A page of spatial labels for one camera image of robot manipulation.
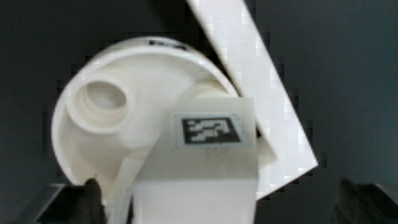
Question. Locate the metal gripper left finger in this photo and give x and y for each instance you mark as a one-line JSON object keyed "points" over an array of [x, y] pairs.
{"points": [[67, 205]]}

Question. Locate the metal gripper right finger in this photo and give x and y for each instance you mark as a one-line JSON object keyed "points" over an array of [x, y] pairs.
{"points": [[366, 203]]}

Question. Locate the white stool leg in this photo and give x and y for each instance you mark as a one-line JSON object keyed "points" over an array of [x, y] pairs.
{"points": [[188, 186]]}

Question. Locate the white right fence rail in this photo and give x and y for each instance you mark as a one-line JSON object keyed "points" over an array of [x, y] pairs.
{"points": [[284, 151]]}

